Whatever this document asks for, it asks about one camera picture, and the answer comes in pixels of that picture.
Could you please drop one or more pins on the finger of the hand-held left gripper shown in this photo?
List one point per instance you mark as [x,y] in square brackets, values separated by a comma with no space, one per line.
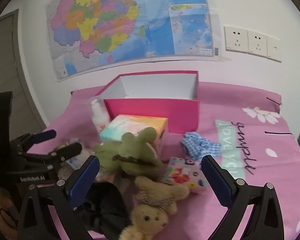
[46,134]
[70,150]

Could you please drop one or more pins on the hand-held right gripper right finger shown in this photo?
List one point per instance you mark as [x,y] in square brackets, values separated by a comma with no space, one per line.
[216,180]

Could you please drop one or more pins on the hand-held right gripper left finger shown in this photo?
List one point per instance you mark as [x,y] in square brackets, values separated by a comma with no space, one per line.
[86,177]

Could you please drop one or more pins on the small flower print tissue packet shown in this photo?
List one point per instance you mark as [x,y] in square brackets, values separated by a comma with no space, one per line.
[182,175]

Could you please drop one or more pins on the black scrunchie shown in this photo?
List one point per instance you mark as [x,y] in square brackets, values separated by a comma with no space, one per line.
[107,205]

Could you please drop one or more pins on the green plush toy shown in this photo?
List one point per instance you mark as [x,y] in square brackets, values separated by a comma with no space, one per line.
[130,150]

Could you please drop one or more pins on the beige teddy bear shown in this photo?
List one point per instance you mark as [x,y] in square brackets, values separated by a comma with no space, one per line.
[150,197]

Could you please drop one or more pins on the pink cardboard box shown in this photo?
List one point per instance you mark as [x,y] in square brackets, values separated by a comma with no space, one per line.
[152,110]

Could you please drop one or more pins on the person's left forearm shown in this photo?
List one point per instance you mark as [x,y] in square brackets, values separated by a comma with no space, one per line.
[3,212]

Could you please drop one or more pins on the blue checkered scrunchie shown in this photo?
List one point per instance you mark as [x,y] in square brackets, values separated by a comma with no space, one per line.
[195,145]

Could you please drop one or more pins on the white spray bottle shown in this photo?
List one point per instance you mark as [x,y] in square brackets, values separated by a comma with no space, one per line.
[100,120]

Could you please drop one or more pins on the pink printed bedsheet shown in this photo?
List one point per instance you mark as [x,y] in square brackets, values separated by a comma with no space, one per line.
[265,155]

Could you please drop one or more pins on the grey brown door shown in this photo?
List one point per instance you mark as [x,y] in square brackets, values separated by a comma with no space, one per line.
[15,80]

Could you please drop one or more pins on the pastel tissue pack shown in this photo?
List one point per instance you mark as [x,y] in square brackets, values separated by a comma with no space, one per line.
[130,125]

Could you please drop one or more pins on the beige tape strip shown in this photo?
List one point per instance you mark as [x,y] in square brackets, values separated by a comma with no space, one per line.
[225,59]

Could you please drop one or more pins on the white wall socket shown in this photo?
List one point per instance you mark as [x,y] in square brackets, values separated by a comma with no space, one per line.
[236,39]
[257,43]

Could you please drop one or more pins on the white wall outlet plate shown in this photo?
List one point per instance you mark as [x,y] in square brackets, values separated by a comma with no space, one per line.
[274,50]

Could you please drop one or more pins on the colourful wall map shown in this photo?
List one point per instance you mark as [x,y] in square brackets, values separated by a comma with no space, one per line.
[140,17]

